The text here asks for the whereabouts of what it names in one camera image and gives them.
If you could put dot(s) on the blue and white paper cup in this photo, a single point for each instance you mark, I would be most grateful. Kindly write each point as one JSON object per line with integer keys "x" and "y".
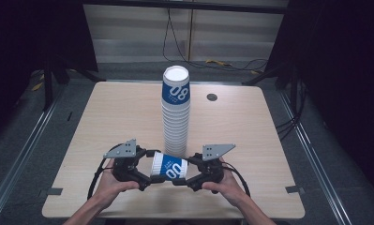
{"x": 169, "y": 167}

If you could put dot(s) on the black metal stand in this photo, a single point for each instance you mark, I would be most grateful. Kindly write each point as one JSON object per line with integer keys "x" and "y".
{"x": 292, "y": 81}
{"x": 48, "y": 87}

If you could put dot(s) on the metal floor rail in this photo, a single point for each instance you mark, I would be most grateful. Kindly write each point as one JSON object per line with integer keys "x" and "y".
{"x": 312, "y": 156}
{"x": 22, "y": 150}

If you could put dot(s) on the grey tape strip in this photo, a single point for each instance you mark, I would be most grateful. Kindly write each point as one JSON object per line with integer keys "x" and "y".
{"x": 294, "y": 189}
{"x": 52, "y": 191}

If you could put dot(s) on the black horizontal bar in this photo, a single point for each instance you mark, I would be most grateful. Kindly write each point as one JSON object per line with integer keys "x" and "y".
{"x": 187, "y": 6}

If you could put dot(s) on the round grey table grommet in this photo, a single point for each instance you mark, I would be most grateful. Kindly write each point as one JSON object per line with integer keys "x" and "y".
{"x": 212, "y": 97}

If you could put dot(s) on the person's right hand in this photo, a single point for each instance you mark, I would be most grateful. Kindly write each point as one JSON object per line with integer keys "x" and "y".
{"x": 228, "y": 187}

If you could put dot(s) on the dark curtain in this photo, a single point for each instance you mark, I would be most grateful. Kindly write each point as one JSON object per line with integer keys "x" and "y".
{"x": 25, "y": 37}
{"x": 341, "y": 62}

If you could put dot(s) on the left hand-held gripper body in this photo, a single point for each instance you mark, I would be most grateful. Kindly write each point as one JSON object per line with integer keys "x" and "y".
{"x": 127, "y": 165}

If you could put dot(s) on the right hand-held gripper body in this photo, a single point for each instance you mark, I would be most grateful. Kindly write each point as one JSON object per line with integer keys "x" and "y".
{"x": 210, "y": 168}

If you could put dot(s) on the short yellow tape piece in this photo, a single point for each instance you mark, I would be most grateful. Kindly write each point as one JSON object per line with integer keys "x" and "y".
{"x": 37, "y": 86}

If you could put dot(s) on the long yellow tape piece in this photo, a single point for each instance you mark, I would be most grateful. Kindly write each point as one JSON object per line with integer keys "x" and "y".
{"x": 218, "y": 62}

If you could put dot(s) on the tall stack of paper cups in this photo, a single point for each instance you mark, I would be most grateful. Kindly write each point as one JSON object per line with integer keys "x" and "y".
{"x": 175, "y": 125}

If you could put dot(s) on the person's left hand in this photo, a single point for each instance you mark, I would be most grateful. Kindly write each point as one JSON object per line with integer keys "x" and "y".
{"x": 112, "y": 187}

